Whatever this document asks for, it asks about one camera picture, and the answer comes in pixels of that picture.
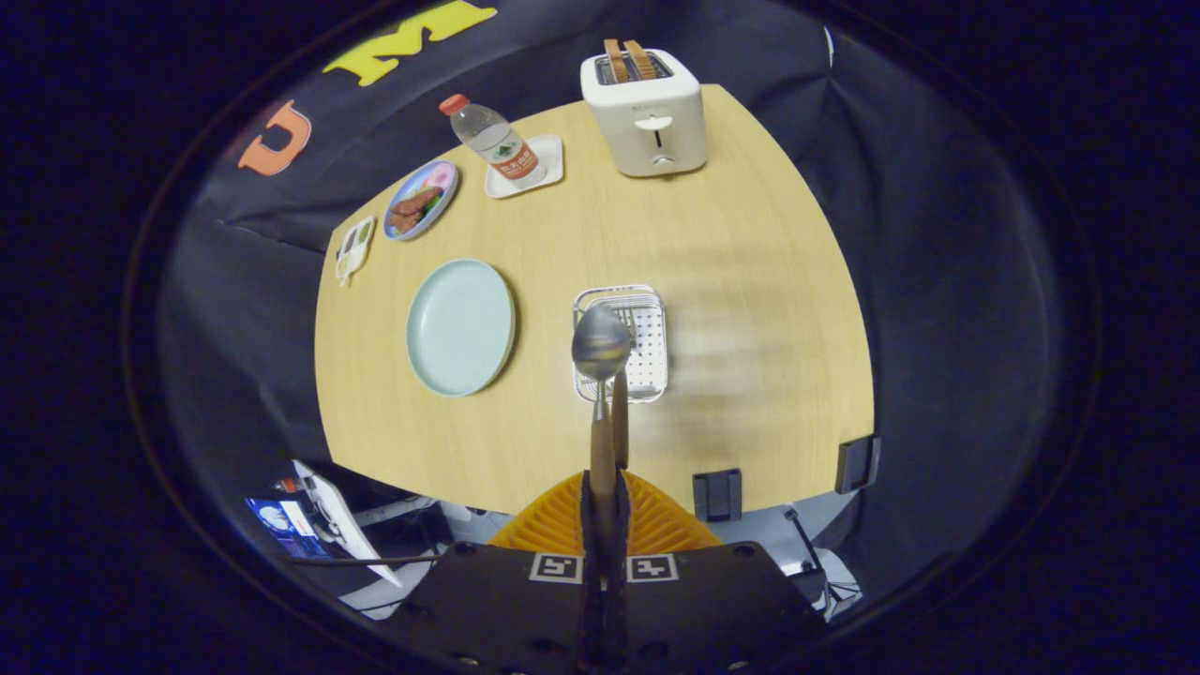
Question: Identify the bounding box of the thin black rod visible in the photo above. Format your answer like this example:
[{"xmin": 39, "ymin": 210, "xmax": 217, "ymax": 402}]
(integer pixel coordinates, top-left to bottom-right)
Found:
[{"xmin": 784, "ymin": 508, "xmax": 833, "ymax": 603}]

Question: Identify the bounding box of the black backdrop cloth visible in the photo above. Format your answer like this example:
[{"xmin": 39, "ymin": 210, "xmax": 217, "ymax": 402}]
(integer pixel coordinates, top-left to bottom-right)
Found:
[{"xmin": 159, "ymin": 0, "xmax": 1060, "ymax": 620}]

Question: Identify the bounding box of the clear bottle with red cap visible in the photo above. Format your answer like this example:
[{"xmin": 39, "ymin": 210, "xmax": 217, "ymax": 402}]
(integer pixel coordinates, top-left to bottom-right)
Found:
[{"xmin": 439, "ymin": 93, "xmax": 548, "ymax": 189}]

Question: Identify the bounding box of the black table clamp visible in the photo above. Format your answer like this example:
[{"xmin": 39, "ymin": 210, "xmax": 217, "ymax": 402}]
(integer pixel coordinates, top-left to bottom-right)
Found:
[
  {"xmin": 692, "ymin": 469, "xmax": 743, "ymax": 523},
  {"xmin": 834, "ymin": 434, "xmax": 882, "ymax": 495}
]

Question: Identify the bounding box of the patterned plate with food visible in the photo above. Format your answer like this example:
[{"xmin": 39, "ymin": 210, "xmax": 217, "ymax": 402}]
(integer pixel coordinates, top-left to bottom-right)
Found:
[{"xmin": 382, "ymin": 159, "xmax": 460, "ymax": 242}]

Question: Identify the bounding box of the white toaster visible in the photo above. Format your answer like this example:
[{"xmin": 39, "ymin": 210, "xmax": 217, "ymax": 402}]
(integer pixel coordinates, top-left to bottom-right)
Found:
[{"xmin": 580, "ymin": 49, "xmax": 708, "ymax": 178}]

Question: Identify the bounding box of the fork with wooden handle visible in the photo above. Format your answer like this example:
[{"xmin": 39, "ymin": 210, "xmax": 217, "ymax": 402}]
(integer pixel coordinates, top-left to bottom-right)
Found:
[{"xmin": 607, "ymin": 367, "xmax": 631, "ymax": 470}]

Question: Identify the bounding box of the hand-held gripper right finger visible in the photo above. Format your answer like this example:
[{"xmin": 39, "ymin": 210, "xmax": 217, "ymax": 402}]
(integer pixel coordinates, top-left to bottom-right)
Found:
[{"xmin": 600, "ymin": 469, "xmax": 831, "ymax": 675}]

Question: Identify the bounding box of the thin black cable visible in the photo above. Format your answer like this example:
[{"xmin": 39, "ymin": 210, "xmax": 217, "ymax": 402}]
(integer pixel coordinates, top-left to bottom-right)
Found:
[{"xmin": 286, "ymin": 555, "xmax": 442, "ymax": 568}]

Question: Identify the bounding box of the spoon with wooden handle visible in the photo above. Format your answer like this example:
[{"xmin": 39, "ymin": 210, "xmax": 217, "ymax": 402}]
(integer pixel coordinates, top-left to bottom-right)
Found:
[{"xmin": 571, "ymin": 305, "xmax": 634, "ymax": 526}]

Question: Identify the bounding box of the white square coaster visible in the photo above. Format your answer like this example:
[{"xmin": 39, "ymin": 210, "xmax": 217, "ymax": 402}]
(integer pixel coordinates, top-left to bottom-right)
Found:
[{"xmin": 484, "ymin": 133, "xmax": 565, "ymax": 200}]

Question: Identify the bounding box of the white flat board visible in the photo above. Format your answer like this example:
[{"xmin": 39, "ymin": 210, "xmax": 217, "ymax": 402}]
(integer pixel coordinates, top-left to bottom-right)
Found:
[{"xmin": 292, "ymin": 459, "xmax": 404, "ymax": 589}]

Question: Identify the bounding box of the blue packet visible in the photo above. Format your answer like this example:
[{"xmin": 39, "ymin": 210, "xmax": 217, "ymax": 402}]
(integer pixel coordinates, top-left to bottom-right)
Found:
[{"xmin": 246, "ymin": 497, "xmax": 329, "ymax": 561}]

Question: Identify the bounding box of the light green plate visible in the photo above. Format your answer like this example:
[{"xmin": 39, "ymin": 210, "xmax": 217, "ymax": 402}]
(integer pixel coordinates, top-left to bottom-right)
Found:
[{"xmin": 405, "ymin": 259, "xmax": 518, "ymax": 398}]

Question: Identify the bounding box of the small white sauce tray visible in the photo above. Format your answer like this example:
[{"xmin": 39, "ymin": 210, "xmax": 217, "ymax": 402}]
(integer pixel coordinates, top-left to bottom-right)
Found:
[{"xmin": 335, "ymin": 216, "xmax": 377, "ymax": 288}]

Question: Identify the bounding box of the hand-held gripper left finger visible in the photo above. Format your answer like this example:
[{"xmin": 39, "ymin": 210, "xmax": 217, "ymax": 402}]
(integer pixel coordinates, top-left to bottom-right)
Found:
[{"xmin": 389, "ymin": 469, "xmax": 606, "ymax": 675}]

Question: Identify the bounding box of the metal wire basket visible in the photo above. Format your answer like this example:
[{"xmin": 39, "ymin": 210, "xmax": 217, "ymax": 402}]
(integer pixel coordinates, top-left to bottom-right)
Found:
[{"xmin": 572, "ymin": 285, "xmax": 669, "ymax": 405}]

